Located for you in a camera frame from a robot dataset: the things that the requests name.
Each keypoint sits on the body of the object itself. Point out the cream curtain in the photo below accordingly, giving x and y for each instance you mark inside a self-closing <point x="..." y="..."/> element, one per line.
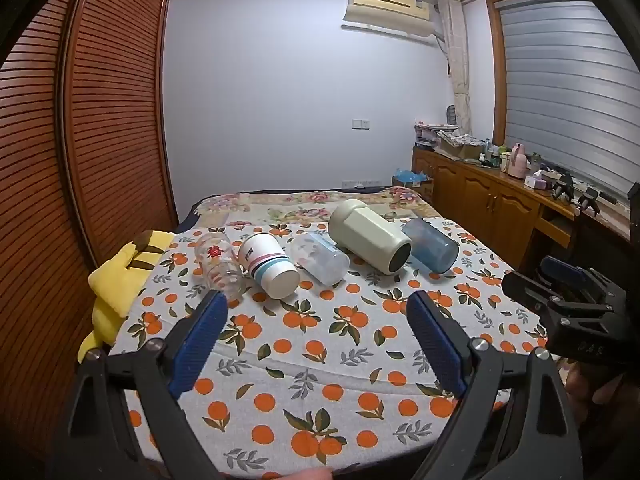
<point x="459" y="70"/>

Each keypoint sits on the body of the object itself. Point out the wall air conditioner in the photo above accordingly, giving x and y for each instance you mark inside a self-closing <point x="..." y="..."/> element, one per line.
<point x="387" y="7"/>

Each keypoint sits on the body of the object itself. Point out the white light switch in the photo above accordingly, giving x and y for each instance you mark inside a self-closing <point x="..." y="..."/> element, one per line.
<point x="360" y="123"/>

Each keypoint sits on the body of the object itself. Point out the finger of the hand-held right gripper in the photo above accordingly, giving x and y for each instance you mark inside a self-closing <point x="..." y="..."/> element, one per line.
<point x="562" y="267"/>
<point x="527" y="289"/>

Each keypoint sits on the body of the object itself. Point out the orange fruit print blanket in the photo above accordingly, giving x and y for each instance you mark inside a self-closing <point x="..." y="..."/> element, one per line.
<point x="320" y="340"/>

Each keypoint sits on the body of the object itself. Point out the clear glass cup red print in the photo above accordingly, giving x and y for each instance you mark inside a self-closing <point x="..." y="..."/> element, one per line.
<point x="221" y="266"/>

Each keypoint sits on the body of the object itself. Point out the white wall socket strip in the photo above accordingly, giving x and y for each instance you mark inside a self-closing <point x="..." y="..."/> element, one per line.
<point x="361" y="183"/>

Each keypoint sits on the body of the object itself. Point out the green bottle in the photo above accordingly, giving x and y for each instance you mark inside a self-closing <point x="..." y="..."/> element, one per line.
<point x="495" y="156"/>

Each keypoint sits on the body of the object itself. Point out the blue translucent cup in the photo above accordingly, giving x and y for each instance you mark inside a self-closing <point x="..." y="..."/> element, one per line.
<point x="431" y="245"/>

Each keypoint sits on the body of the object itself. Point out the wooden cabinet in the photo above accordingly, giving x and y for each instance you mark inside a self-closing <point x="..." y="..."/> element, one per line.
<point x="480" y="202"/>

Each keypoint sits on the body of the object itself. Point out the tissue box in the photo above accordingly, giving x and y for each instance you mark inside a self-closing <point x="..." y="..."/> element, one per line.
<point x="536" y="180"/>

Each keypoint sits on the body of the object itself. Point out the grey window blind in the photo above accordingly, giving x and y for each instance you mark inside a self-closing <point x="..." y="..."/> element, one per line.
<point x="570" y="95"/>

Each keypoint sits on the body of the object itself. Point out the white cup with coloured stripes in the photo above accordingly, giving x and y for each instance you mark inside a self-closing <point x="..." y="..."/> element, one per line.
<point x="269" y="266"/>

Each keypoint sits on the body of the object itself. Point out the cardboard box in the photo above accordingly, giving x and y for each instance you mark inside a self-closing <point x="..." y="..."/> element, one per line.
<point x="459" y="146"/>

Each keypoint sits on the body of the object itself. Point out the black clamp tool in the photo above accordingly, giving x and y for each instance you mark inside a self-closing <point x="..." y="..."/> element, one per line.
<point x="589" y="201"/>
<point x="564" y="186"/>

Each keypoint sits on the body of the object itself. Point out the wooden louvered wardrobe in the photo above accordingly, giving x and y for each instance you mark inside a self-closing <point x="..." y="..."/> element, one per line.
<point x="75" y="160"/>

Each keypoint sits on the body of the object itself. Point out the clear plastic cup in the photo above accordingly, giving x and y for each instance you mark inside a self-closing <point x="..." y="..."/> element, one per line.
<point x="320" y="257"/>

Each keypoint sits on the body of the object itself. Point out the person's right hand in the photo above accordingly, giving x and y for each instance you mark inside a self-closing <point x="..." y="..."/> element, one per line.
<point x="587" y="392"/>

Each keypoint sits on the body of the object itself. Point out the yellow plush toy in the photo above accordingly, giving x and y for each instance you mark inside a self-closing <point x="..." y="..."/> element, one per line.
<point x="120" y="285"/>

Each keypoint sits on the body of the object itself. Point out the floral blanket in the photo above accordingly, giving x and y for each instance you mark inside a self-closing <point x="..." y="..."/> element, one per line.
<point x="300" y="206"/>

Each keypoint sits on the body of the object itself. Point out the blue plastic bag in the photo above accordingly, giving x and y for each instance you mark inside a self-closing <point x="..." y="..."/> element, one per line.
<point x="411" y="176"/>

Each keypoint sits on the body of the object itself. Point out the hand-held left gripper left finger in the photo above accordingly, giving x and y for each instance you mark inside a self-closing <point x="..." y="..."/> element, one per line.
<point x="200" y="342"/>

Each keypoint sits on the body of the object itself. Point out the stack of storage boxes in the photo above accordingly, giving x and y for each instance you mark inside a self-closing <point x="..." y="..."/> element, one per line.
<point x="426" y="135"/>

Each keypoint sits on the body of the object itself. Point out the pink thermos jug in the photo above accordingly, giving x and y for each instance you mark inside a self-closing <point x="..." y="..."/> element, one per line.
<point x="517" y="161"/>

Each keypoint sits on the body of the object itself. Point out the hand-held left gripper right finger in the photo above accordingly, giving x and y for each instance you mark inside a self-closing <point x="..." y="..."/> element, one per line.
<point x="439" y="344"/>

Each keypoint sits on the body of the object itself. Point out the cream insulated cup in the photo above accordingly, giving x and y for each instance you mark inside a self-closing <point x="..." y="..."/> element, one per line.
<point x="369" y="237"/>

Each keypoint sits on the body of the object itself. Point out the small fan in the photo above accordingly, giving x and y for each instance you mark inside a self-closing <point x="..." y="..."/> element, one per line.
<point x="451" y="115"/>

